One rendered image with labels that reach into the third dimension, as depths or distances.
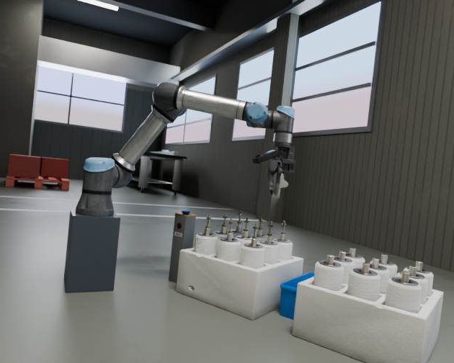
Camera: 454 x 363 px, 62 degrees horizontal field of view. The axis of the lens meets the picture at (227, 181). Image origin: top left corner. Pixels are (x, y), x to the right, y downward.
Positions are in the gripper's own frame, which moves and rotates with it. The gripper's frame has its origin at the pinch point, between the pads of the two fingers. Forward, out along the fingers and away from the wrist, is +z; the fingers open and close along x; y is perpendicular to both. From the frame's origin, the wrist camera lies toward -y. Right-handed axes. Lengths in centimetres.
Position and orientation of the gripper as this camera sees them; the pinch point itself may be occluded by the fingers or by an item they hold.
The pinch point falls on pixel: (272, 191)
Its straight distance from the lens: 156.2
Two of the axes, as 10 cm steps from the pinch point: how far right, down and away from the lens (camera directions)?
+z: -1.0, 9.9, 0.2
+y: 9.5, 0.9, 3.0
